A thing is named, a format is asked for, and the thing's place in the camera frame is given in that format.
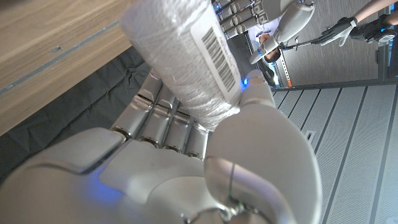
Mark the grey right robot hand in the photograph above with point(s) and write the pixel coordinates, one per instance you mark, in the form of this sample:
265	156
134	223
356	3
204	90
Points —
155	174

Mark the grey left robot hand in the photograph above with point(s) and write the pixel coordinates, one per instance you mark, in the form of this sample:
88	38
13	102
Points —
242	14

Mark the small white bottle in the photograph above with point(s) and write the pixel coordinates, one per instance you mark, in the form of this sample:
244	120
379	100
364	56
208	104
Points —
174	46

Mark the bare forearm of person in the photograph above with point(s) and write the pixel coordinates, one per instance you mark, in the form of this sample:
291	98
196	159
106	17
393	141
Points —
373	7

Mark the person in grey t-shirt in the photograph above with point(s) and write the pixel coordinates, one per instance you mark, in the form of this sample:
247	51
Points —
271	56

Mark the black motion capture glove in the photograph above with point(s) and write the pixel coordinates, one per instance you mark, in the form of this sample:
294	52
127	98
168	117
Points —
339	29
373	29

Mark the black backdrop curtain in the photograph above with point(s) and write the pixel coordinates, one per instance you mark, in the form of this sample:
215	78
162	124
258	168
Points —
77	102

